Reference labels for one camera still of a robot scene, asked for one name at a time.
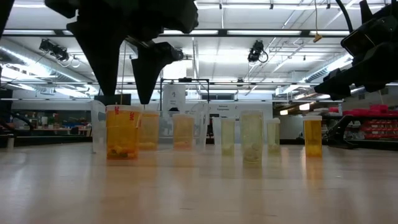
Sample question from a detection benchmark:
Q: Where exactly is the red storage bins shelf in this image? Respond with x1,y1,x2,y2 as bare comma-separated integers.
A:
328,104,398,141

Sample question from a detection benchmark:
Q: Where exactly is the clear plastic bin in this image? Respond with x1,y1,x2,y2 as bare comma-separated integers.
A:
211,115,282,146
90,99,210,154

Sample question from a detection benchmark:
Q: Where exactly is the small orange pill bottle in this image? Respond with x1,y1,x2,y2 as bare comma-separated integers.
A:
303,115,323,158

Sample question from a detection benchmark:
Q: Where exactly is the yellow hanging tag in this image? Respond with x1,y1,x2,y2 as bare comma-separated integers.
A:
312,0,323,44

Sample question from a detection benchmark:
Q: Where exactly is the white sign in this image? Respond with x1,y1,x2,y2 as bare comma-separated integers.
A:
162,84,187,113

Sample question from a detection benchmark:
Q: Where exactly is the silver ventilation duct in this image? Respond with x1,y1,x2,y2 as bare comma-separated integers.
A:
0,37,94,83

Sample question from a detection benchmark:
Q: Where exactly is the overhead rig crossbar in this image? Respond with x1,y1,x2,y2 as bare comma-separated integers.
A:
0,28,352,37

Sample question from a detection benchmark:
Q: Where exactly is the white equipment banner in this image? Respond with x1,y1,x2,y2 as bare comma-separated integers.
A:
210,103,274,118

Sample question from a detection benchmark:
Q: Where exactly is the small pale green pill bottle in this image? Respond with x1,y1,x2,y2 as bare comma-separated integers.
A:
240,110,265,166
221,117,236,156
266,118,281,154

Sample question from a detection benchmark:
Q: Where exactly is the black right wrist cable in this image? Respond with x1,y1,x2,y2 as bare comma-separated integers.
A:
335,0,354,34

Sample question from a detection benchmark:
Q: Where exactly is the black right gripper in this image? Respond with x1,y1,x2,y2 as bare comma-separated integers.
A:
313,12,398,100

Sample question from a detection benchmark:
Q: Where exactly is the background workbench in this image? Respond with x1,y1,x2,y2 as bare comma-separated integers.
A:
0,124,93,147

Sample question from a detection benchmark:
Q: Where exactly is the black ceiling device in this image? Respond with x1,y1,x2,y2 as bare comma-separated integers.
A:
39,39,71,62

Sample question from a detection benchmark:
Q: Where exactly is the black overhead camera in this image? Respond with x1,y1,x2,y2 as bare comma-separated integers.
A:
248,39,269,64

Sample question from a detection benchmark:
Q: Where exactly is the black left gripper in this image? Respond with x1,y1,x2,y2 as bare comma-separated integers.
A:
43,0,200,105

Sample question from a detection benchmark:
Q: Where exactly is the thin black background frame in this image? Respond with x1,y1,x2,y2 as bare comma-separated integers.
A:
159,77,211,113

